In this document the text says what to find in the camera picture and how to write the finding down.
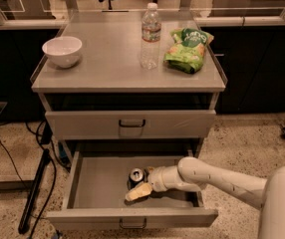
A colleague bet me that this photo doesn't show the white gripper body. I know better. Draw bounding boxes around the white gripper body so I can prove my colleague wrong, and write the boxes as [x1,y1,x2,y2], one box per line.
[147,166,182,192]

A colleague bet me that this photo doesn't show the blue pepsi can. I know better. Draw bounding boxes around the blue pepsi can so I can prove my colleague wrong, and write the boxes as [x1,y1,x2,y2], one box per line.
[128,168,144,189]

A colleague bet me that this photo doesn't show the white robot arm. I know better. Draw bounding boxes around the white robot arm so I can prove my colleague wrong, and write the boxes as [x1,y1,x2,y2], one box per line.
[126,156,285,239]

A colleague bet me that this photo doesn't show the open grey middle drawer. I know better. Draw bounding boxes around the open grey middle drawer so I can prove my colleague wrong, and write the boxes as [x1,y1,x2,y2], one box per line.
[47,151,218,230]

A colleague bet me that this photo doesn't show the closed grey top drawer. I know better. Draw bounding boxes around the closed grey top drawer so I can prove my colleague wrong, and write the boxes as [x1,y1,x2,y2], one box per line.
[46,110,215,140]

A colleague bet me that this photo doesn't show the grey metal drawer cabinet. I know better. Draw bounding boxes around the grey metal drawer cabinet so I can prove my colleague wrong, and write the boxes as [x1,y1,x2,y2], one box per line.
[32,12,225,157]

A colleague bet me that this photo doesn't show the black power strip bar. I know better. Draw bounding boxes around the black power strip bar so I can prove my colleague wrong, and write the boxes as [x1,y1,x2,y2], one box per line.
[18,149,50,234]

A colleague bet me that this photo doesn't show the green snack chip bag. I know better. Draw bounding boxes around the green snack chip bag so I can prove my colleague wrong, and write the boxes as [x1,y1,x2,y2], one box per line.
[163,28,214,74]

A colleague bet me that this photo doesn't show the clear plastic water bottle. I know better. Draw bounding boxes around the clear plastic water bottle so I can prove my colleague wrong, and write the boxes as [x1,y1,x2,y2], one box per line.
[141,3,161,70]

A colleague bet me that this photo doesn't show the white ceramic bowl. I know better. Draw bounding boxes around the white ceramic bowl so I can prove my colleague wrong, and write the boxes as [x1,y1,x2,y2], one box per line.
[42,36,83,68]

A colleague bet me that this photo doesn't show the black floor cable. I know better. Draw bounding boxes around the black floor cable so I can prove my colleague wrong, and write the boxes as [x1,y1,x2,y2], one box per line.
[0,113,71,239]

